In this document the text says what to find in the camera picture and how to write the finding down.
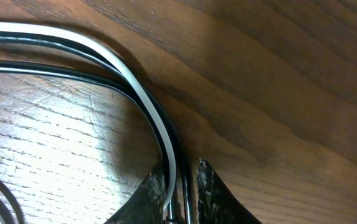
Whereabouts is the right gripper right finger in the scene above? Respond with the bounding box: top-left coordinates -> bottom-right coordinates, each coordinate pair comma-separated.
196,159 -> 260,224

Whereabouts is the black USB cable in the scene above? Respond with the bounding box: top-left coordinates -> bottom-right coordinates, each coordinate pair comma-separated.
0,30 -> 196,224

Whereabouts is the white USB cable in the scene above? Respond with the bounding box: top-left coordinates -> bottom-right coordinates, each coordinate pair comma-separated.
0,20 -> 178,224

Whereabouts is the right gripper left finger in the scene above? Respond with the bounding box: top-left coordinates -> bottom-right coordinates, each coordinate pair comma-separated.
105,164 -> 166,224

